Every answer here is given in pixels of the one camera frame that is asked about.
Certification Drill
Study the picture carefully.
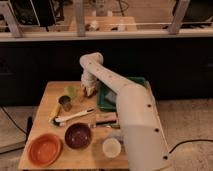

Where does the yellow corn cob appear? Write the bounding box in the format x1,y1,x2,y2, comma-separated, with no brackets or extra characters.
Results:
49,104,61,122

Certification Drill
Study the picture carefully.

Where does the wooden block brush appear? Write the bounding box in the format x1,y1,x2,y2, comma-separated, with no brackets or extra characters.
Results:
96,112,117,124

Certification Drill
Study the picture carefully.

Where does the light green cup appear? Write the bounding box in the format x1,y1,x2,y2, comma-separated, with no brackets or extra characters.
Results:
64,86,77,98

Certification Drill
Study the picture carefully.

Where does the black cable on floor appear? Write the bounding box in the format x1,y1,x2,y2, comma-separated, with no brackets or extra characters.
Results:
168,138,213,155

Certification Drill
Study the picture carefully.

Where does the grey blue cloth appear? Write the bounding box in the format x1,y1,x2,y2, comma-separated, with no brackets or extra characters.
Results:
108,130,123,143

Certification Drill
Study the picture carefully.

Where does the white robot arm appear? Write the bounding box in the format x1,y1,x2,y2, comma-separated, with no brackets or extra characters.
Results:
80,52,173,171

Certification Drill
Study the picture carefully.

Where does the white handled brush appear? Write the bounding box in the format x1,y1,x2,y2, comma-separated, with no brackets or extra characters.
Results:
53,109,94,126

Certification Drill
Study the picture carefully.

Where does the orange red bowl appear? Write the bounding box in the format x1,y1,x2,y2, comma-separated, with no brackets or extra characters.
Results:
27,133,62,167

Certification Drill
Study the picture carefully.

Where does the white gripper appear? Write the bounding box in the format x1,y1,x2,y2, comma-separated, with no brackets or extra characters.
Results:
81,71,98,97

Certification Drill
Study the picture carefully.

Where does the grey blue sponge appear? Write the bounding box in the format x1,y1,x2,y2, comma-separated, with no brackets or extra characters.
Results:
105,92,116,103

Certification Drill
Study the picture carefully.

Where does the metal cup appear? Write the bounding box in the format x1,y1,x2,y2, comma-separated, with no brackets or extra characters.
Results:
58,95,72,112

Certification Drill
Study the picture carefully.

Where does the green plastic tray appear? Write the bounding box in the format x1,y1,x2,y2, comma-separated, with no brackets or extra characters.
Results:
96,76,149,112

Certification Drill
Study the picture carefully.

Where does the dark maroon bowl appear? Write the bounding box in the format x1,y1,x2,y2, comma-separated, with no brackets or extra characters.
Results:
64,123,92,149

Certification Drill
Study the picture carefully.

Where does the white cup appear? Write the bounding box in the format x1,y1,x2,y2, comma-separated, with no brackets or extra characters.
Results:
102,138,121,158

